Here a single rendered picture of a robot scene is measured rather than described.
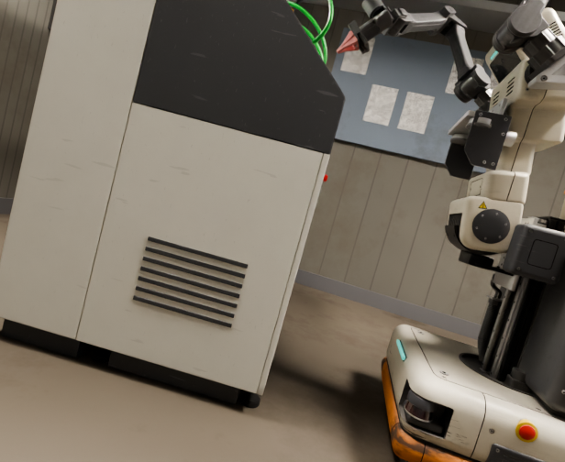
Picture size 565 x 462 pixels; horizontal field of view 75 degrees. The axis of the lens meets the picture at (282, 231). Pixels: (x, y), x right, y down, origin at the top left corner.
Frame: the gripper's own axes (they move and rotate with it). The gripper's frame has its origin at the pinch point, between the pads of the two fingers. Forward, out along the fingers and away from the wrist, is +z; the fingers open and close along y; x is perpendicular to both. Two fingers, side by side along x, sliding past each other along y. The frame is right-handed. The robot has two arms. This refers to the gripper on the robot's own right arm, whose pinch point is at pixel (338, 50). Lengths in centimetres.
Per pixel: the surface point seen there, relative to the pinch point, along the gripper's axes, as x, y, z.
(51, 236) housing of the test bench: 49, -22, 100
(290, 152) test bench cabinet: 34, -34, 29
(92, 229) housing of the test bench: 46, -26, 88
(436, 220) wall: -184, -73, -18
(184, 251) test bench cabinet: 39, -44, 68
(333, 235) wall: -177, -45, 59
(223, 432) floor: 44, -92, 78
